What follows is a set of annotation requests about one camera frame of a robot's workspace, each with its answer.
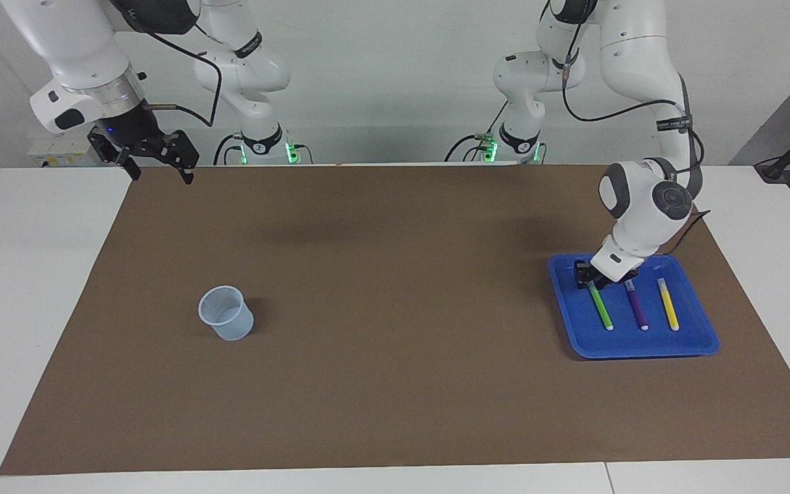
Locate green marker pen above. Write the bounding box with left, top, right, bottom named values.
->
left=588, top=280, right=614, bottom=331

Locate blue plastic tray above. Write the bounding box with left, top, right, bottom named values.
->
left=547, top=252, right=720, bottom=360

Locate translucent plastic cup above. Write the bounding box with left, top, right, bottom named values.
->
left=197, top=285, right=255, bottom=342

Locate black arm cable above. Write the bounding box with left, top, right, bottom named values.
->
left=560, top=0, right=711, bottom=251
left=141, top=27, right=223, bottom=129

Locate black base cable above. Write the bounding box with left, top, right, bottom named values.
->
left=444, top=103, right=509, bottom=163
left=213, top=132, right=245, bottom=166

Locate purple marker pen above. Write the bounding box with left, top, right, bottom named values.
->
left=623, top=277, right=649, bottom=331

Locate brown table mat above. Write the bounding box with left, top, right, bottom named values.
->
left=0, top=163, right=790, bottom=476

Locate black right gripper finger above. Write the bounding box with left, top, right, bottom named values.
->
left=165, top=130, right=200, bottom=185
left=88, top=130, right=142, bottom=182

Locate yellow marker pen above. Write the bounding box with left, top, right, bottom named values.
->
left=656, top=277, right=680, bottom=332

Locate black left base cable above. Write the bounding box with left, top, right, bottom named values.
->
left=444, top=103, right=509, bottom=163

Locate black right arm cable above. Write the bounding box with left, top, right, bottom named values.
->
left=141, top=27, right=223, bottom=129

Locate black right base cable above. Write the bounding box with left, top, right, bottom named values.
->
left=213, top=132, right=245, bottom=166

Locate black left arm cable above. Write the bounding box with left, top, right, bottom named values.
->
left=560, top=0, right=711, bottom=251

